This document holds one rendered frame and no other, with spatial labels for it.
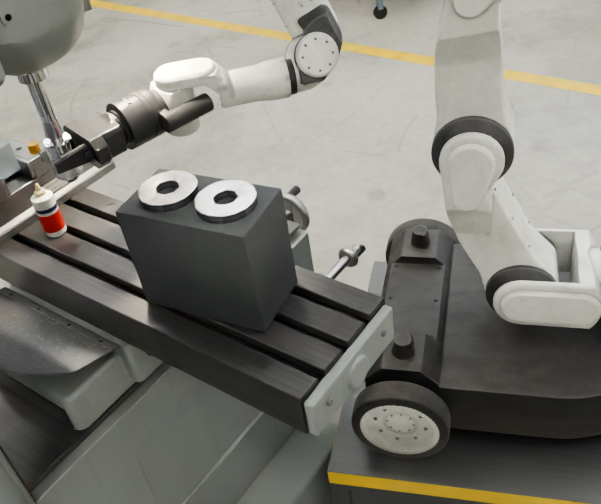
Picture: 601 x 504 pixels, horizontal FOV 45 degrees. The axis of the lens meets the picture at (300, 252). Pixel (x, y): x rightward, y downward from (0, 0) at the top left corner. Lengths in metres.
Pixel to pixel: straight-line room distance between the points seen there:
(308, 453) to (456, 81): 1.02
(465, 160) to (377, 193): 1.72
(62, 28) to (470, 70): 0.64
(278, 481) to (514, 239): 0.83
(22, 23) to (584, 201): 2.30
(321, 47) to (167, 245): 0.47
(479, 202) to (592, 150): 1.94
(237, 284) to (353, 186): 2.02
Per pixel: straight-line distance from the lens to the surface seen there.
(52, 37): 1.14
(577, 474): 1.63
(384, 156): 3.22
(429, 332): 1.59
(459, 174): 1.32
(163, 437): 1.51
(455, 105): 1.30
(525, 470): 1.62
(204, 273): 1.09
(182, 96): 1.34
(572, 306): 1.52
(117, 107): 1.30
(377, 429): 1.58
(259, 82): 1.35
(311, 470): 1.86
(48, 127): 1.26
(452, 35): 1.22
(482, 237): 1.46
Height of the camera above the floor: 1.74
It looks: 39 degrees down
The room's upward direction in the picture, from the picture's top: 9 degrees counter-clockwise
